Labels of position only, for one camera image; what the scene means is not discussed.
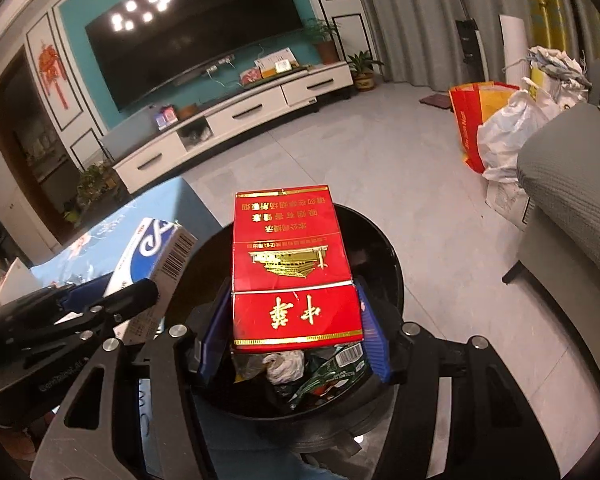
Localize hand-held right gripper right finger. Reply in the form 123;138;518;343
355;276;563;480

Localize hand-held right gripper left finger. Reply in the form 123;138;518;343
30;276;233;480

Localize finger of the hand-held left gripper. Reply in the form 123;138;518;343
0;280;111;333
10;278;159;361

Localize blue and white carton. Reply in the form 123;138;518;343
102;217;199;346

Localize black round trash can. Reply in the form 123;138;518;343
162;203;406;421

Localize red cigarette box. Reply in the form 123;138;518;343
231;186;365;353

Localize large green carton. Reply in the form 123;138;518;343
290;342;373;406

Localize white box with red mark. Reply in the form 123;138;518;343
0;257;41;308

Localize white crumpled tissue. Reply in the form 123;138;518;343
262;351;307;386

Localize blue floral tablecloth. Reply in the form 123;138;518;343
30;177;341;480

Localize cluster of leafy plants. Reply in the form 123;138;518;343
75;160;121;206

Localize frosted glass tank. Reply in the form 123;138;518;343
100;110;156;161

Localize red and blue cards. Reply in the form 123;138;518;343
152;105;178;131

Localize white television cabinet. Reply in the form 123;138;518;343
112;60;356;196

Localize red and yellow shopping bag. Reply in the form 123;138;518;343
448;81;523;175

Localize dark floor mat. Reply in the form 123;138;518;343
419;92;453;110

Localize white plastic bag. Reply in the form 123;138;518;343
475;87;566;183

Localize grey sofa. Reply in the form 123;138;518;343
502;105;600;401

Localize small potted plant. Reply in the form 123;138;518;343
347;50;383;92

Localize large black television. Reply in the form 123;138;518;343
84;0;306;113

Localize yellow desk calendar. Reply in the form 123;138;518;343
254;47;301;80

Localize tall potted plant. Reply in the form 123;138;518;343
302;17;343;66

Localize upright vacuum cleaner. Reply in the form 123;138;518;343
432;0;491;83

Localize pile of crumpled cloths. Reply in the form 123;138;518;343
527;45;593;91

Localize grey curtain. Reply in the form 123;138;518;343
350;0;600;86

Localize yellow patterned curtain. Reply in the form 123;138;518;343
515;0;581;66

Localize red knot wall ornament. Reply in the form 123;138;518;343
37;42;71;111

